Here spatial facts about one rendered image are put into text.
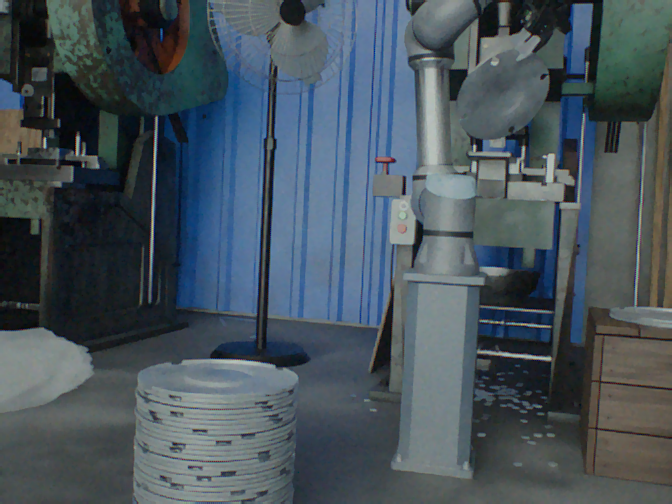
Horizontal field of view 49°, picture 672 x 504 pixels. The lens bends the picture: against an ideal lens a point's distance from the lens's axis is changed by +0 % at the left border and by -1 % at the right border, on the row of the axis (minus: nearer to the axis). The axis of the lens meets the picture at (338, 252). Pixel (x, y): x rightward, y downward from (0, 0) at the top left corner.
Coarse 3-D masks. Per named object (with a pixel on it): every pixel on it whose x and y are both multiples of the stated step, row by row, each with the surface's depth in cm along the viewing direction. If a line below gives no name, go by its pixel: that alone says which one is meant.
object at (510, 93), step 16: (480, 64) 203; (496, 64) 205; (512, 64) 206; (528, 64) 208; (544, 64) 210; (480, 80) 207; (496, 80) 208; (512, 80) 211; (528, 80) 211; (544, 80) 213; (464, 96) 208; (480, 96) 210; (496, 96) 213; (512, 96) 214; (528, 96) 215; (544, 96) 217; (464, 112) 212; (480, 112) 214; (496, 112) 216; (512, 112) 217; (528, 112) 219; (464, 128) 216; (480, 128) 218; (496, 128) 220
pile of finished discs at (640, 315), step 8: (616, 312) 189; (624, 312) 189; (632, 312) 189; (640, 312) 190; (648, 312) 192; (656, 312) 187; (664, 312) 188; (624, 320) 178; (632, 320) 176; (640, 320) 175; (648, 320) 173; (656, 320) 172; (664, 320) 171
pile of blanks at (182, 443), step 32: (160, 416) 124; (192, 416) 122; (224, 416) 122; (256, 416) 124; (288, 416) 130; (160, 448) 124; (192, 448) 122; (224, 448) 122; (256, 448) 126; (288, 448) 131; (160, 480) 126; (192, 480) 122; (224, 480) 123; (256, 480) 125; (288, 480) 133
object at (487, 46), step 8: (480, 40) 240; (488, 40) 240; (496, 40) 239; (504, 40) 238; (480, 48) 240; (488, 48) 240; (496, 48) 239; (504, 48) 238; (512, 48) 238; (480, 56) 241; (488, 56) 240
